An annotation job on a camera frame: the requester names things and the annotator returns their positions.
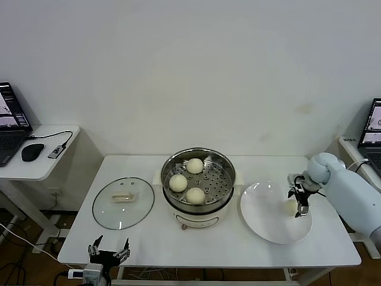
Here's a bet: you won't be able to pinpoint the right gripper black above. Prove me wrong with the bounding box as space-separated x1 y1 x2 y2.
286 186 314 219

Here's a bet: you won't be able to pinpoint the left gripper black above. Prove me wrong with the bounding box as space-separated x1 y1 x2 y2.
88 235 132 266

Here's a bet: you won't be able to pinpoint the white steamed baozi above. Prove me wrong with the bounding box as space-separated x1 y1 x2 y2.
281 199 298 217
186 187 207 206
186 158 205 175
168 174 189 193

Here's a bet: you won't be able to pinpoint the round glass pot lid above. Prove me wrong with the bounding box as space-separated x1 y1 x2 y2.
91 177 155 231

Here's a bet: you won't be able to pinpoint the stainless steel steamer basket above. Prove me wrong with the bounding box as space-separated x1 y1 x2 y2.
152 147 243 209

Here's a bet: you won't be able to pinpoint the round white plate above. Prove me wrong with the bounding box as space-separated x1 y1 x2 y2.
240 181 313 245

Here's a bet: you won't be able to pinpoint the white side table with mouse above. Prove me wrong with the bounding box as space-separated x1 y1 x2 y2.
0 124 105 254

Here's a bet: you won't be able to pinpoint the black laptop with pale screen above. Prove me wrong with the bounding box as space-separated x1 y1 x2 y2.
356 98 381 177

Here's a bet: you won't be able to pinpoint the small grey usb dongle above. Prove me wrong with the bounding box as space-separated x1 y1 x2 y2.
47 145 67 159

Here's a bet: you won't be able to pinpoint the black computer mouse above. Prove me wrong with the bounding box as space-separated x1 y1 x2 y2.
20 143 45 162

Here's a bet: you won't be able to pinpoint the black laptop with dark screen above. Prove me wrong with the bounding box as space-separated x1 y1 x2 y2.
0 82 33 167

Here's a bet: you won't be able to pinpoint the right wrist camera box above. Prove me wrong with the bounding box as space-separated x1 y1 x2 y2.
287 173 307 190

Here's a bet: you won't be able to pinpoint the thin white cable bundle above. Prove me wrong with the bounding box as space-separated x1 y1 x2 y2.
127 268 179 278

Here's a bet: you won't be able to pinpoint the white floor cable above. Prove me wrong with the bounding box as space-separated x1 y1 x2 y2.
0 223 78 271

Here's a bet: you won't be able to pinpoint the white laptop cable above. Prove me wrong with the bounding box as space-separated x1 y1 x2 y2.
346 158 370 173

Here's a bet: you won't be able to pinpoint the white main table frame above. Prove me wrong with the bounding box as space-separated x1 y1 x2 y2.
110 266 337 286

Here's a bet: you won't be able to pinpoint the black floor cables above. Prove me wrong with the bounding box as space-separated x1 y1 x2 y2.
0 220 34 286

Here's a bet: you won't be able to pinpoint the black dongle cable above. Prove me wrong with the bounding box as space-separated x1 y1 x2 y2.
27 130 74 148

